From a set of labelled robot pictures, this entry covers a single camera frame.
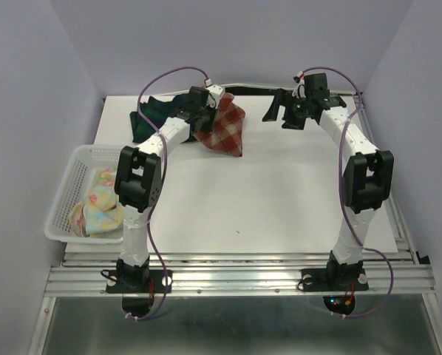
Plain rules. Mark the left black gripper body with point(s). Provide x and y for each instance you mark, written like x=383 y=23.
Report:
x=208 y=115

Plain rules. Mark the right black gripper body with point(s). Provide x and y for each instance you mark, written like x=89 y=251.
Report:
x=296 y=111

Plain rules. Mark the red plaid skirt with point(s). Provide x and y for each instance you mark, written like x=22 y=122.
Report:
x=226 y=136

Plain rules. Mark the green plaid skirt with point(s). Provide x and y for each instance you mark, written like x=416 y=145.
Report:
x=151 y=118

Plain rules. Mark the pastel floral skirt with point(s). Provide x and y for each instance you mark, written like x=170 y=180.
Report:
x=99 y=214

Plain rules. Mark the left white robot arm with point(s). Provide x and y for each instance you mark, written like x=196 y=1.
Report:
x=139 y=178

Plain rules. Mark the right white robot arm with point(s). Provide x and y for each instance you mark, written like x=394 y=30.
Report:
x=365 y=173

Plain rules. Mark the white plastic basket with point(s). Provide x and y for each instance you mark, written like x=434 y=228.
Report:
x=75 y=184

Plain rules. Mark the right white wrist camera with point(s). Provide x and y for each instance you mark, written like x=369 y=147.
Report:
x=299 y=90

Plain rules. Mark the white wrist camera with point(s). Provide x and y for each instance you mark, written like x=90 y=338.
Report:
x=215 y=94
x=299 y=90

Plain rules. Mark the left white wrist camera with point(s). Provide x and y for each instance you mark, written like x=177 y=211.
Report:
x=215 y=94

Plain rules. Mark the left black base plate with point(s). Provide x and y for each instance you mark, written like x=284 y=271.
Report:
x=154 y=281

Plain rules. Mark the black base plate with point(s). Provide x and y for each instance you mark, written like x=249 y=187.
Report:
x=154 y=281
x=320 y=280

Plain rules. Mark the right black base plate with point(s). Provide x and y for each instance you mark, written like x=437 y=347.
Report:
x=320 y=280

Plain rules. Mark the aluminium frame rail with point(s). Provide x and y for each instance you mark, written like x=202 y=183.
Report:
x=216 y=275

